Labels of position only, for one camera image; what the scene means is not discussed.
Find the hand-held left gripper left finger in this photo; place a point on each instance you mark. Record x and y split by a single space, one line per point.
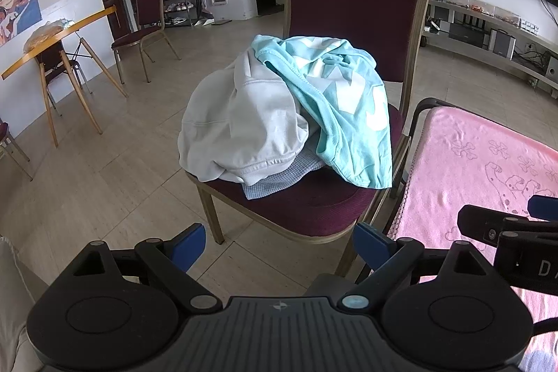
192 244

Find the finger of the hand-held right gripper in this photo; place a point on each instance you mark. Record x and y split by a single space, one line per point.
544 207
479 224

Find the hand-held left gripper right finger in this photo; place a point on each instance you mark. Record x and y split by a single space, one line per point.
368 243

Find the teal printed t-shirt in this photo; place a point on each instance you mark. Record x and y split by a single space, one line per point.
348 115

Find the white sweatshirt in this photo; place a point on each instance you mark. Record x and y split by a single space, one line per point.
244 115

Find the pink printed blanket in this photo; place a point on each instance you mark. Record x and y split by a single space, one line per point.
457 180

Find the pale checkered cloth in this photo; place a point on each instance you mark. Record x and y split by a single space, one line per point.
279 180

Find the grey television stand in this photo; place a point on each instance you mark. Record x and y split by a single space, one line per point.
484 60

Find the small grey speaker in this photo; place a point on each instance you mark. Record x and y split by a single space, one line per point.
501 43

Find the black set-top box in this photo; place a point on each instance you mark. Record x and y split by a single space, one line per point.
466 34

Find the wooden trestle table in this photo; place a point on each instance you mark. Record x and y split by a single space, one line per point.
65 34

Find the clear plastic bag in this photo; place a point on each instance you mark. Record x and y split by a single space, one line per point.
46 32

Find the black table frame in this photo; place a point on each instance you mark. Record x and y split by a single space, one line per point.
412 128

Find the cartoon wall poster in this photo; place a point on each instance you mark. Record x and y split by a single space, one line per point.
17 6

